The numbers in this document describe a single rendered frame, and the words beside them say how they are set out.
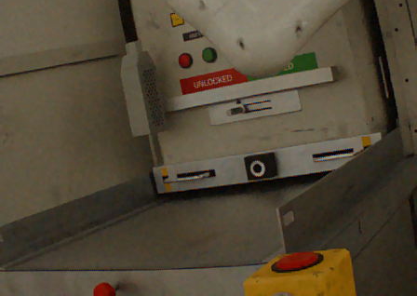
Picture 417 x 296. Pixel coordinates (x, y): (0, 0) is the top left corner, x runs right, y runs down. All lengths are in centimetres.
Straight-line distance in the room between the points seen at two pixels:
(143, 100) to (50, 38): 31
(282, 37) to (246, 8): 7
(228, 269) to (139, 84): 64
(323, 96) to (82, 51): 59
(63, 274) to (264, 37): 47
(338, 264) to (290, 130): 82
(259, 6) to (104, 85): 77
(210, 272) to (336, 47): 61
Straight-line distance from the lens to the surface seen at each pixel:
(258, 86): 139
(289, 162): 141
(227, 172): 148
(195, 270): 92
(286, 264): 62
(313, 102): 139
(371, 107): 139
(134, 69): 144
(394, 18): 146
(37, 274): 111
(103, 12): 171
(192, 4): 99
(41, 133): 156
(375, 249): 117
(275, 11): 97
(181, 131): 153
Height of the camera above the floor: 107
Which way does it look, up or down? 4 degrees down
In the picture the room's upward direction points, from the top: 12 degrees counter-clockwise
